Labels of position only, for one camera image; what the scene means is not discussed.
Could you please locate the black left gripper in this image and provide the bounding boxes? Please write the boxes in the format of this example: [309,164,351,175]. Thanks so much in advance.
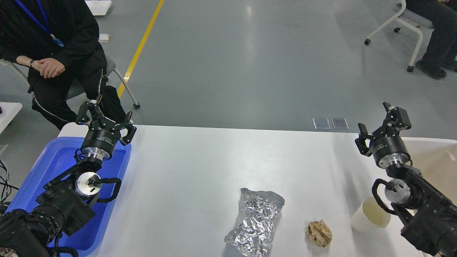
[75,101,137,160]

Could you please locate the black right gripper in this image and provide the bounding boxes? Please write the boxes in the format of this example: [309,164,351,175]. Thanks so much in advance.
[355,101,412,169]

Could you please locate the white paper cup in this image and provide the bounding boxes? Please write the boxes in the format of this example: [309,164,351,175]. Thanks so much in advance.
[350,197,391,233]

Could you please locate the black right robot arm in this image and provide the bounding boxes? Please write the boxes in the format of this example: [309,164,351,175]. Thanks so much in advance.
[355,101,457,257]

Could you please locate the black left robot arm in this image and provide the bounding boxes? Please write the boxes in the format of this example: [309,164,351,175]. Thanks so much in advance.
[1,101,137,257]

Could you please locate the right metal floor plate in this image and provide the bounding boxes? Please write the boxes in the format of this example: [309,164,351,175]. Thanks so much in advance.
[331,118,350,130]

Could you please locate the metal floor plate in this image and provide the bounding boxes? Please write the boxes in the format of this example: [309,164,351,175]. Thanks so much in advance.
[313,118,330,130]
[331,118,350,130]

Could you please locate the left metal floor plate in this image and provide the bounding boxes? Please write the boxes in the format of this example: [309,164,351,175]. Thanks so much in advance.
[313,118,330,130]

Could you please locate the beige plastic bin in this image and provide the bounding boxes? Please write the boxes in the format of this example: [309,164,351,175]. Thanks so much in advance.
[403,138,457,205]

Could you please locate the small white floor device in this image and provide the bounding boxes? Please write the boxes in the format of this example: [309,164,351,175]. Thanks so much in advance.
[98,34,111,42]

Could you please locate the seated person in black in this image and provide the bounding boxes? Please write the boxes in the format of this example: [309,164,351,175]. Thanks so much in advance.
[0,0,126,130]

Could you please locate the white side table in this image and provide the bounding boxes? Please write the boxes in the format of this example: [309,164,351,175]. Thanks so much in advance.
[0,101,22,133]

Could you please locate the white office chair right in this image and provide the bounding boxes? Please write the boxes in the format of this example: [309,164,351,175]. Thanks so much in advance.
[364,0,434,72]

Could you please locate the white box on floor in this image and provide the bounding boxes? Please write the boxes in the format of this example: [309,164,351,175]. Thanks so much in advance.
[85,0,112,16]

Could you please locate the crumpled brown paper ball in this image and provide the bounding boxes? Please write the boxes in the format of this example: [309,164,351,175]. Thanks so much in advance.
[306,220,333,248]

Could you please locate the blue plastic bin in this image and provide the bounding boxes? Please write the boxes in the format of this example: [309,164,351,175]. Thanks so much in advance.
[7,137,132,257]

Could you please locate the crumpled aluminium foil bag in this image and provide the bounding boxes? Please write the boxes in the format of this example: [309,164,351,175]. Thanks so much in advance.
[224,188,285,257]

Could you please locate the black cables bundle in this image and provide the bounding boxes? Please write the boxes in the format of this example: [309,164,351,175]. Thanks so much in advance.
[0,160,19,206]

